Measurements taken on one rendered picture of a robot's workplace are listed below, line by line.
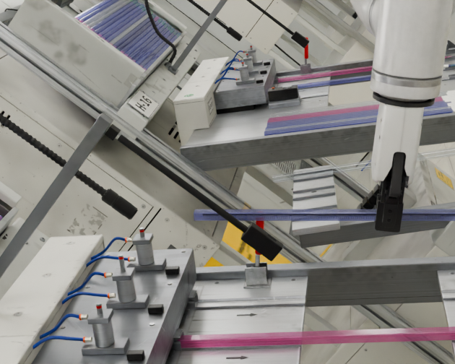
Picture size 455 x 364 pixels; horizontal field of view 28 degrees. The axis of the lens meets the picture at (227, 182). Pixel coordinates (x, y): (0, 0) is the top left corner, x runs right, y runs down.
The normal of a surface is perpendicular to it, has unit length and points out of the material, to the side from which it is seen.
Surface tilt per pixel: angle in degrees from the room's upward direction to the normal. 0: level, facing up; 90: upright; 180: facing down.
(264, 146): 90
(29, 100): 90
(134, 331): 48
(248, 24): 90
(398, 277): 90
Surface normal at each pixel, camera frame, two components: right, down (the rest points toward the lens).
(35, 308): -0.11, -0.94
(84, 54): -0.13, 0.33
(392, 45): -0.66, 0.22
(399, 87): -0.37, 0.29
